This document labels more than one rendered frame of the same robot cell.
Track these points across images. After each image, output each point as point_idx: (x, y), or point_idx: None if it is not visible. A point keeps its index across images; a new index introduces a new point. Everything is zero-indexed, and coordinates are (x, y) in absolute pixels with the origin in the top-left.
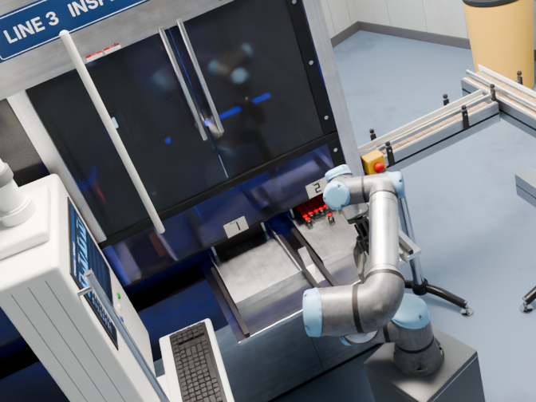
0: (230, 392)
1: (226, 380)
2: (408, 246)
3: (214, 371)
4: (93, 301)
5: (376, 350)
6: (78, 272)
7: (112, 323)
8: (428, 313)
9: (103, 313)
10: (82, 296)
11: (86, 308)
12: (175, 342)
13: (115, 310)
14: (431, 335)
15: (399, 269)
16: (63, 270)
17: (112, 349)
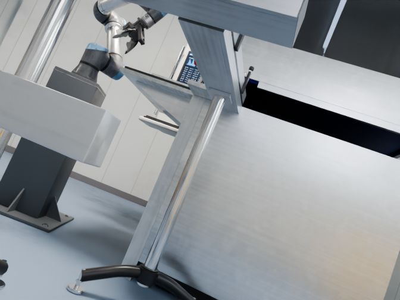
0: (147, 118)
1: (154, 121)
2: (128, 66)
3: (161, 121)
4: (187, 67)
5: (104, 92)
6: (193, 58)
7: (184, 83)
8: (87, 46)
9: (185, 75)
10: (184, 59)
11: (181, 61)
12: None
13: (176, 62)
14: (81, 58)
15: (102, 1)
16: (187, 46)
17: (172, 79)
